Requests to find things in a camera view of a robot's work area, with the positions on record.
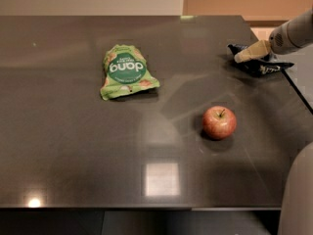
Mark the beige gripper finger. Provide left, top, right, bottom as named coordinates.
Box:
left=234, top=40, right=271, bottom=63

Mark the blue chip bag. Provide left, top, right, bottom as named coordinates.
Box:
left=227, top=44, right=294, bottom=76

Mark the red apple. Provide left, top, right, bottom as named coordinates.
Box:
left=202, top=106, right=237, bottom=140

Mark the green dang snack bag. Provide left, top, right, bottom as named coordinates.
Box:
left=100, top=45, right=159, bottom=101

